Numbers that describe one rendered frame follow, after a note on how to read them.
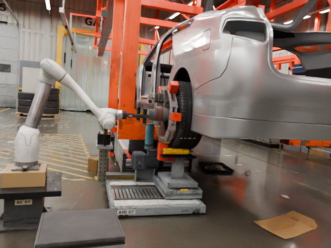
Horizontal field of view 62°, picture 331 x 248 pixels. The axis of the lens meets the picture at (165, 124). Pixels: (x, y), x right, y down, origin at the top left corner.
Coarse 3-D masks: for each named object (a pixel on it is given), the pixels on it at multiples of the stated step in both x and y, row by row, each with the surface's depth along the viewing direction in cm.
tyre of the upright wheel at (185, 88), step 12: (180, 84) 253; (180, 96) 243; (192, 96) 245; (180, 108) 242; (192, 108) 242; (180, 132) 243; (192, 132) 245; (168, 144) 271; (180, 144) 255; (192, 144) 256
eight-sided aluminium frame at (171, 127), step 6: (162, 90) 273; (168, 96) 249; (174, 96) 247; (174, 102) 243; (174, 108) 245; (168, 120) 246; (156, 126) 289; (162, 126) 288; (168, 126) 243; (174, 126) 244; (162, 132) 283; (168, 132) 247; (162, 138) 264; (168, 138) 258
